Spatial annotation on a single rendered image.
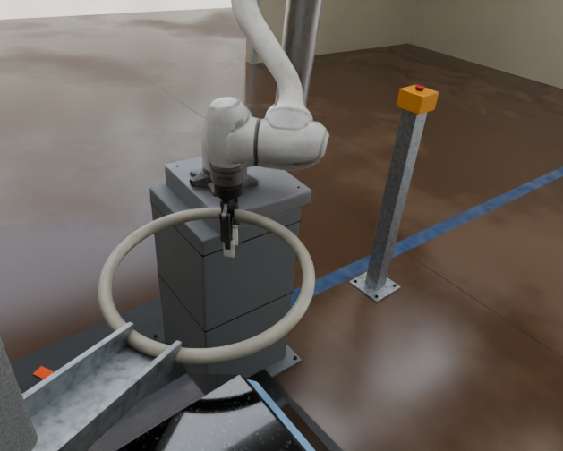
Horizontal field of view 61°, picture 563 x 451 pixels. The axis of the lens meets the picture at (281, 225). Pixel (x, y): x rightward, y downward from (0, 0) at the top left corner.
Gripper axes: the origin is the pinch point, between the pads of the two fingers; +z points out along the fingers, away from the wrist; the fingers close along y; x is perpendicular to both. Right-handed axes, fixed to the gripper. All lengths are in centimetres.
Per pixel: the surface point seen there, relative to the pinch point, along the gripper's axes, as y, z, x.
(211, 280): -10.6, 26.3, -9.6
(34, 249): -84, 91, -133
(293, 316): 34.2, -10.2, 20.9
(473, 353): -52, 94, 102
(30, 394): 65, -20, -16
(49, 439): 69, -16, -11
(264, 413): 51, -1, 18
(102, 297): 35.4, -10.2, -19.6
